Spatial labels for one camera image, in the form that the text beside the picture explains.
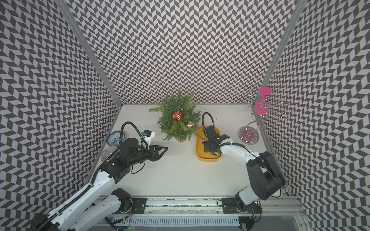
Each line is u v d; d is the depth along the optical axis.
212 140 0.68
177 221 0.69
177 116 0.70
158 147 0.73
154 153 0.65
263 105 0.75
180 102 0.71
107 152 0.89
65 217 0.40
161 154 0.69
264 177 0.43
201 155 0.90
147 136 0.68
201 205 0.74
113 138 0.96
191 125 0.77
